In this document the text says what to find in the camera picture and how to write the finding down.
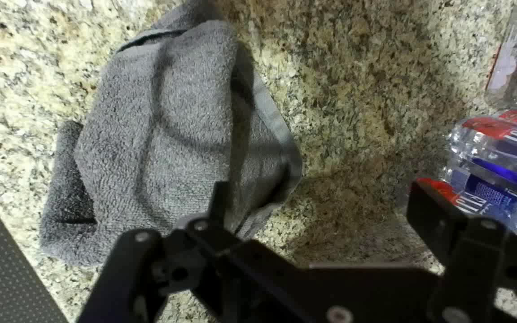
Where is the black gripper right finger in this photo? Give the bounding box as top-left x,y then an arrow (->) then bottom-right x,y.
405,178 -> 517,323

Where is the dark perforated mat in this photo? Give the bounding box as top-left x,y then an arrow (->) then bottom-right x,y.
0,178 -> 69,323

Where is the shrink-wrapped water bottle pack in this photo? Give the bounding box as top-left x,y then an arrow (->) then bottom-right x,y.
439,106 -> 517,237

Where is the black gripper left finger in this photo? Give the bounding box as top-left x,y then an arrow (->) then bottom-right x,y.
75,178 -> 254,323

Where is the grey terry towel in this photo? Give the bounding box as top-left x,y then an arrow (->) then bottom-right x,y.
37,0 -> 304,267

